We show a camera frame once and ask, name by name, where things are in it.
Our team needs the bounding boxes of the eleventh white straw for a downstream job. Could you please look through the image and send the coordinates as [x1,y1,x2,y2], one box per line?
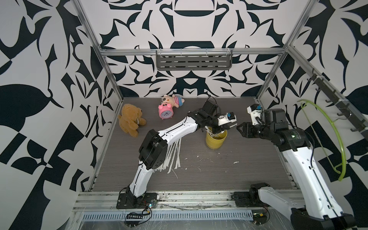
[175,139,182,169]

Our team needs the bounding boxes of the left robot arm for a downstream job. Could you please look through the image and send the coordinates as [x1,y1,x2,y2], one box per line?
[117,101,237,209]

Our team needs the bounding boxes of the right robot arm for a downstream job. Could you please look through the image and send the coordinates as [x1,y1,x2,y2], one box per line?
[237,104,356,230]

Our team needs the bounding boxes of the bundle of wrapped straws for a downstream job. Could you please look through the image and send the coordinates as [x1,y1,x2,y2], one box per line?
[207,127,223,138]

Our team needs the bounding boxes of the yellow plastic cup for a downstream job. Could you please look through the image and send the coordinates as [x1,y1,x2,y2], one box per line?
[205,128,228,150]

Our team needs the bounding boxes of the pink alarm clock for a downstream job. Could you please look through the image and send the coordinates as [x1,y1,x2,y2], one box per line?
[158,103,173,120]

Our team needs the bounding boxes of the brown teddy bear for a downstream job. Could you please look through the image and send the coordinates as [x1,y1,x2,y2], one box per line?
[118,103,147,138]

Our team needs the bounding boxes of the green plastic hanger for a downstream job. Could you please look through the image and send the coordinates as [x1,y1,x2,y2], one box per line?
[298,99,347,182]

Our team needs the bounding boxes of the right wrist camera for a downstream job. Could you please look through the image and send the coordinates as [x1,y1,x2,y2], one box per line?
[247,103,263,126]

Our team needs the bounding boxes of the grey slotted wall shelf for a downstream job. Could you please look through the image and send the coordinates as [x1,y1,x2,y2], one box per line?
[156,48,232,71]

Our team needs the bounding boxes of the white cable duct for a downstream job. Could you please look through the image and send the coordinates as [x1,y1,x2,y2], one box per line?
[82,210,253,221]

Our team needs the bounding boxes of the black wall hook rail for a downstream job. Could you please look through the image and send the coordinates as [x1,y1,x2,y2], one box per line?
[308,68,368,139]

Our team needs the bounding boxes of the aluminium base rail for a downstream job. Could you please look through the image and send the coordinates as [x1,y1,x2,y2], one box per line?
[74,188,317,212]

